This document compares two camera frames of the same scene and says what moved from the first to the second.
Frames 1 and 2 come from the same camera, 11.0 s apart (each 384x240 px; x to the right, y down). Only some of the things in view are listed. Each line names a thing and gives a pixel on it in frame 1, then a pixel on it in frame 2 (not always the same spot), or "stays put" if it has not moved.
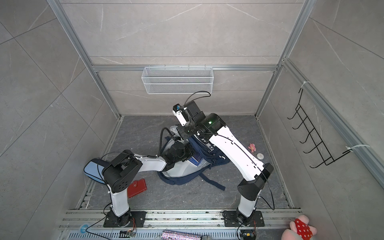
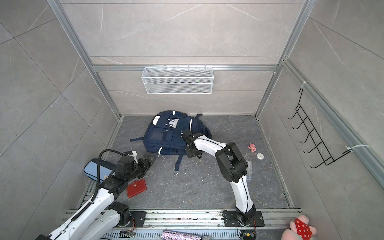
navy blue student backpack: (196, 167) to (163, 134)
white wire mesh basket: (177, 80) stays put
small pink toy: (252, 147) stays put
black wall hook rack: (312, 136) stays put
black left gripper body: (188, 152) to (139, 169)
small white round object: (260, 156) stays put
